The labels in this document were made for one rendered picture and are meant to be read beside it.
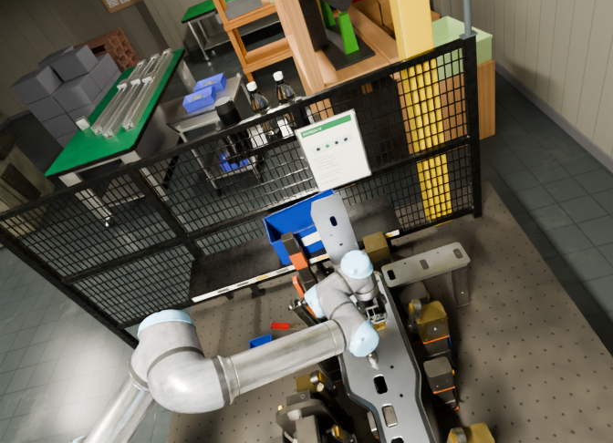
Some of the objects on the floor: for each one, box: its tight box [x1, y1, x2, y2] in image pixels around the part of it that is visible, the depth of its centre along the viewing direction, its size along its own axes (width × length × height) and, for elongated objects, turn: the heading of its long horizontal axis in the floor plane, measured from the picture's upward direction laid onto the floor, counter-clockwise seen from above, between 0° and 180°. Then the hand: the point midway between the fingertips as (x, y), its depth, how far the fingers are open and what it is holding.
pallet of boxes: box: [10, 45, 121, 149], centre depth 586 cm, size 125×86×124 cm
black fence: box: [0, 36, 483, 350], centre depth 187 cm, size 14×197×155 cm, turn 117°
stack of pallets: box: [73, 27, 140, 74], centre depth 768 cm, size 131×90×93 cm
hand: (376, 314), depth 125 cm, fingers closed, pressing on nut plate
